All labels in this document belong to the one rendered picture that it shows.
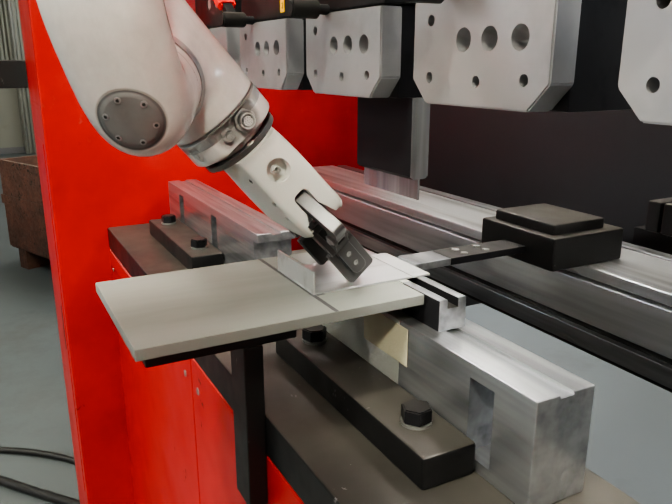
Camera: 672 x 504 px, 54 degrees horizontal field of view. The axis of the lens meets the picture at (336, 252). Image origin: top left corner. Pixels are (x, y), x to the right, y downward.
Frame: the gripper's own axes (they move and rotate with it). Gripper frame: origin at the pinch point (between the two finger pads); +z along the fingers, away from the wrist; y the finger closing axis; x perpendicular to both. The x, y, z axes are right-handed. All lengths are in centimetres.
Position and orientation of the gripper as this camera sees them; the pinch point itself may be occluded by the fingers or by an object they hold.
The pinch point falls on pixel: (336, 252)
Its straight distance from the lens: 66.6
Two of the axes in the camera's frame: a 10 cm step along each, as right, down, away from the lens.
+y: -4.7, -2.5, 8.5
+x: -6.7, 7.2, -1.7
